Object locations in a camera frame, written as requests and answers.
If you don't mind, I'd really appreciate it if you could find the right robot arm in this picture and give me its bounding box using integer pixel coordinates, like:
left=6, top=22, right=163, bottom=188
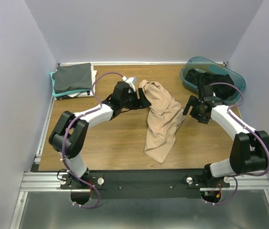
left=183, top=85, right=269, bottom=184

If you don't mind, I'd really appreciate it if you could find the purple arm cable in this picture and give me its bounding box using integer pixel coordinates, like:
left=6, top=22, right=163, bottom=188
left=62, top=71, right=125, bottom=209
left=205, top=82, right=269, bottom=206

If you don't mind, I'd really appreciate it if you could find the black t shirt in basket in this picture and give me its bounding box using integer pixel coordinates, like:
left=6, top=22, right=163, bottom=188
left=183, top=69, right=236, bottom=100

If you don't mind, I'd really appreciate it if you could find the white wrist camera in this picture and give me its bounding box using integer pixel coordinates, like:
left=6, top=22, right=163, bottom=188
left=122, top=76, right=138, bottom=92
left=197, top=85, right=216, bottom=102

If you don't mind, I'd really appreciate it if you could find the beige t shirt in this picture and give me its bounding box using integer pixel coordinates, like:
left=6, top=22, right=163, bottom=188
left=139, top=80, right=186, bottom=164

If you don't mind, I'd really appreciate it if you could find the folded grey t shirt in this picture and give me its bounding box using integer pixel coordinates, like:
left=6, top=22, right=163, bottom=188
left=52, top=63, right=93, bottom=94

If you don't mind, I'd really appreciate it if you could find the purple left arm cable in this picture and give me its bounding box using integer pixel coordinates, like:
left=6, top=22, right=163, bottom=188
left=62, top=71, right=125, bottom=209

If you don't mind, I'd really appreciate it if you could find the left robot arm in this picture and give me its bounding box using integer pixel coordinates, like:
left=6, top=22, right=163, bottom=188
left=49, top=81, right=151, bottom=180

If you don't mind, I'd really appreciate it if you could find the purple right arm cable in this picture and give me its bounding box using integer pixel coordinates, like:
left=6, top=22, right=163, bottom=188
left=205, top=82, right=269, bottom=206

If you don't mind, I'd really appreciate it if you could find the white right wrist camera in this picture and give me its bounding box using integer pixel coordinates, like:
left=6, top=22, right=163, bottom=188
left=197, top=85, right=216, bottom=102

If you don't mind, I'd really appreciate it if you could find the teal plastic basket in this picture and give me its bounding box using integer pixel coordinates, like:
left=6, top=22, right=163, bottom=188
left=180, top=57, right=246, bottom=104

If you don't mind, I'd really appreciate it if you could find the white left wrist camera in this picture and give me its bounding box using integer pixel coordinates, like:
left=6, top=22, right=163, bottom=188
left=122, top=76, right=138, bottom=92

